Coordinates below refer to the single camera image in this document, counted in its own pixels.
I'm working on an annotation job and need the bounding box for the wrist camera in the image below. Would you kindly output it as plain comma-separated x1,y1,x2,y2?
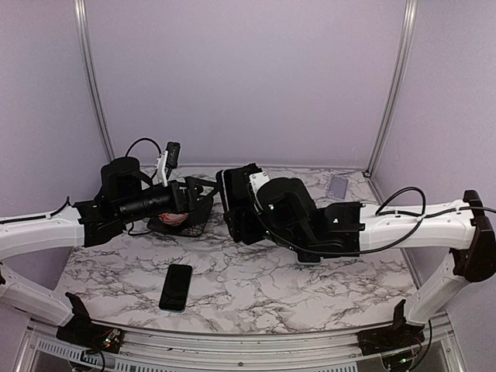
156,142,181,187
248,171,270,201

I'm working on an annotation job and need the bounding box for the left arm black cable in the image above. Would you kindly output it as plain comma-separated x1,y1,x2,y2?
0,137,171,237

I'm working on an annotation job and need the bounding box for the left aluminium frame post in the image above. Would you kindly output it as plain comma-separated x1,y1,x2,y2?
74,0,115,162

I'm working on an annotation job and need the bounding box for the aluminium frame post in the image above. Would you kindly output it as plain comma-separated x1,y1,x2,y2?
367,0,419,177
74,0,115,162

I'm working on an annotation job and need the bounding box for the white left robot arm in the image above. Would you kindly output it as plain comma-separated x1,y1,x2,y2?
1,157,218,345

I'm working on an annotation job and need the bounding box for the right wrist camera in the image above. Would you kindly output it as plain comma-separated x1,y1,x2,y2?
248,171,270,201

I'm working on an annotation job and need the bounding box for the right aluminium frame post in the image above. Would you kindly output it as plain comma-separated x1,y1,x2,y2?
367,0,419,177

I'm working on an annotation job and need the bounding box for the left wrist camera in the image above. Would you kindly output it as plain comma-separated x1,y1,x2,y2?
156,142,181,187

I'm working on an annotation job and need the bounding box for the front aluminium rail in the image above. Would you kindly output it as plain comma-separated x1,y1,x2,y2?
10,313,467,371

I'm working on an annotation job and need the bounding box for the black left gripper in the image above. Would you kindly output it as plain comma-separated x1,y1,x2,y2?
116,175,221,224

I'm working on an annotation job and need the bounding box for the black phone leftmost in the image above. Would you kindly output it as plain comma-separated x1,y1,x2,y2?
159,264,193,312

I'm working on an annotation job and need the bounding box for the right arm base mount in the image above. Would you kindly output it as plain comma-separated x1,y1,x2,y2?
356,299,425,356

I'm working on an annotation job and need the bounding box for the black phone case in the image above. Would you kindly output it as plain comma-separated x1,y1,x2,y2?
215,163,262,212

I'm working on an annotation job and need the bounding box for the black square floral plate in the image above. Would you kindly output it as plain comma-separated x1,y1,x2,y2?
146,208,212,237

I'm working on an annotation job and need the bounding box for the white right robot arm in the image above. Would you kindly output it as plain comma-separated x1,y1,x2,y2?
216,167,495,347

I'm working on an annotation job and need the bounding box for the light blue phone case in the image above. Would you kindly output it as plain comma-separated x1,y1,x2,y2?
297,259,322,267

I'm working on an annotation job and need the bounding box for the grey phone case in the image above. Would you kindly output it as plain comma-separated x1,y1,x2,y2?
326,175,348,200

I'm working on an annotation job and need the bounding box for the red white patterned bowl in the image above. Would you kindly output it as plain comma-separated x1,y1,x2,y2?
159,213,188,226

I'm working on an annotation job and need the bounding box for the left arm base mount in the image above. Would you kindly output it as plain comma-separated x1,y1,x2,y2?
56,292,123,354

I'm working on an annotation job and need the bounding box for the black phone light-blue edge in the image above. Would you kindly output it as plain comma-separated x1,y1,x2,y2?
297,257,322,266

